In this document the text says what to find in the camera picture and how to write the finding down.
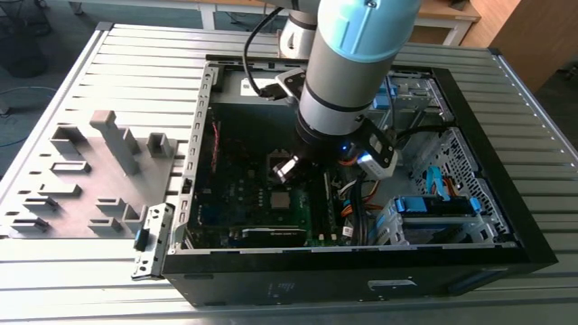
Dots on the blue plastic drive latch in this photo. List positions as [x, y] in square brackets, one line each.
[388, 96]

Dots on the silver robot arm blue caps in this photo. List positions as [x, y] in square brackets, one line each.
[343, 84]

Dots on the wooden cabinet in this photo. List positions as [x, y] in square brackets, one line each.
[532, 40]

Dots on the grey parts rack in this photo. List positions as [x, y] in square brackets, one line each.
[112, 189]

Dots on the CPU with silver top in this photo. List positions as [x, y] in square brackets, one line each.
[280, 199]

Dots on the black office chair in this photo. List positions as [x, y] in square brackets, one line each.
[22, 54]

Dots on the black PC case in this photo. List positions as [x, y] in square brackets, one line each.
[315, 281]

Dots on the grey metal disk bay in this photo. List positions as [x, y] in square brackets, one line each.
[432, 221]

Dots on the white table frame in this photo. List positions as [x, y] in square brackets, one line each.
[205, 20]

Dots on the black graphics card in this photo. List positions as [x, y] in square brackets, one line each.
[271, 234]

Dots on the green RAM stick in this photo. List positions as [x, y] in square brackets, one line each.
[327, 210]

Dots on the grey metal card retainer bracket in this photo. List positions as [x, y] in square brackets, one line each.
[154, 216]

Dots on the grey power supply unit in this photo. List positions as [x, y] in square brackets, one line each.
[234, 98]

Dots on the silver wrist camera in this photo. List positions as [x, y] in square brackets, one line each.
[376, 155]
[291, 81]

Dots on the CPU socket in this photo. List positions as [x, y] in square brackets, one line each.
[280, 212]

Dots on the wooden desk white legs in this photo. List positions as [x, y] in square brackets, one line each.
[447, 13]

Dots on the green motherboard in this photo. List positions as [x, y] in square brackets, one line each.
[300, 210]

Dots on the grey metal drive cage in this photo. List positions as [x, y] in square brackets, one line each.
[419, 111]

